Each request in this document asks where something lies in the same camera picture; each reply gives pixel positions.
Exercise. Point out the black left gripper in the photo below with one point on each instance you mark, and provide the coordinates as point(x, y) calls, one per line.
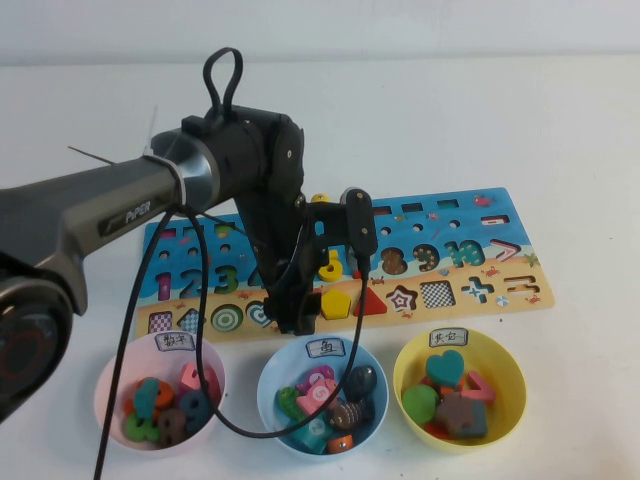
point(295, 270)

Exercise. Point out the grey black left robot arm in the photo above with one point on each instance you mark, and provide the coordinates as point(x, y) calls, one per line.
point(125, 190)

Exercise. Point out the yellow pentagon piece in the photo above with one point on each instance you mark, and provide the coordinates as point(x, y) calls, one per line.
point(336, 305)

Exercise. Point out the paper label on blue bowl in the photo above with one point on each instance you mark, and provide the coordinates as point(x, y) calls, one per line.
point(325, 349)

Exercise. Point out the blue plastic bowl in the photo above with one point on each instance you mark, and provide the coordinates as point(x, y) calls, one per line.
point(272, 367)

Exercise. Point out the yellow number six piece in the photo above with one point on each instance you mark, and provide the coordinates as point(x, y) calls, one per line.
point(331, 271)

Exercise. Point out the red number seven piece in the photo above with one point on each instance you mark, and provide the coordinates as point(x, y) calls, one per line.
point(357, 274)

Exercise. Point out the red triangle piece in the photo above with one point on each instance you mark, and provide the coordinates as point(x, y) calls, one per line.
point(376, 307)

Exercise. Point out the paper label on pink bowl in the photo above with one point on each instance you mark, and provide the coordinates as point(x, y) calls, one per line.
point(175, 342)

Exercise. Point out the dark blue number nine piece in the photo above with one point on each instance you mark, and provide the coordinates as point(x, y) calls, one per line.
point(194, 406)

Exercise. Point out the orange number piece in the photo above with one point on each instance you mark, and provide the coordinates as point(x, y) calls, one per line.
point(166, 395)

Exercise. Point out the green circle piece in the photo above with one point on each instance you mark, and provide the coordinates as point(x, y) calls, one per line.
point(420, 404)

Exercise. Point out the paper label on yellow bowl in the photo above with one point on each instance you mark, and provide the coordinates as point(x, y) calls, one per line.
point(448, 338)

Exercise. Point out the colourful wooden puzzle board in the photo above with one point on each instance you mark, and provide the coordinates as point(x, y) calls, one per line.
point(425, 230)

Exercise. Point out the teal heart piece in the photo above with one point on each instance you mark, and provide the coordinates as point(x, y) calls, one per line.
point(445, 369)

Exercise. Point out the brown number eight piece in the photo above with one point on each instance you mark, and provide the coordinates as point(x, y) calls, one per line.
point(172, 426)

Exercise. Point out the teal number piece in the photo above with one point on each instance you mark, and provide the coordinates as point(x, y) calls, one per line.
point(146, 397)

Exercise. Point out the orange shape piece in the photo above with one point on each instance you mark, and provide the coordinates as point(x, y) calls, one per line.
point(435, 431)

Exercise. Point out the brown star piece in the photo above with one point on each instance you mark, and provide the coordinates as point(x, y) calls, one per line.
point(455, 411)

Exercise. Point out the pink plastic bowl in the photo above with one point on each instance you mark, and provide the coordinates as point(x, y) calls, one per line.
point(107, 400)

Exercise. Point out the pink greater-than sign piece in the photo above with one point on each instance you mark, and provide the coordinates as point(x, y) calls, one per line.
point(482, 394)

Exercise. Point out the blue-grey square piece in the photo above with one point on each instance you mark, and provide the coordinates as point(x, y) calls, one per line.
point(478, 424)

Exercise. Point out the yellow plastic bowl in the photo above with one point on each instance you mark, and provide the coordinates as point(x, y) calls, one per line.
point(505, 365)

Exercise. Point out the purple fish block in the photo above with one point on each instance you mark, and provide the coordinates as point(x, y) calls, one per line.
point(320, 374)

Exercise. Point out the green fish block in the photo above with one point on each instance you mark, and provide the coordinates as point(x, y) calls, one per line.
point(287, 401)

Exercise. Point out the pink fish block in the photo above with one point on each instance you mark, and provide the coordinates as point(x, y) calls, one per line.
point(315, 398)

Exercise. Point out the black fish block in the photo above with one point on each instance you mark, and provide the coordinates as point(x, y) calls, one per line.
point(361, 382)

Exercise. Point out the brown fish block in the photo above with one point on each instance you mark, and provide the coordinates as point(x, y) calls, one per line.
point(347, 415)

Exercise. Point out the yellow fish block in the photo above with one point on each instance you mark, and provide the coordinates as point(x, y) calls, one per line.
point(320, 198)

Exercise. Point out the teal fish block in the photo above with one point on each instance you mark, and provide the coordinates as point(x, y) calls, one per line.
point(312, 437)

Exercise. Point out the orange fish block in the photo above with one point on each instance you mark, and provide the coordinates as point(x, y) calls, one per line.
point(341, 443)

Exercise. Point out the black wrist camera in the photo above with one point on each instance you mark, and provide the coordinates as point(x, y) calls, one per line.
point(361, 220)

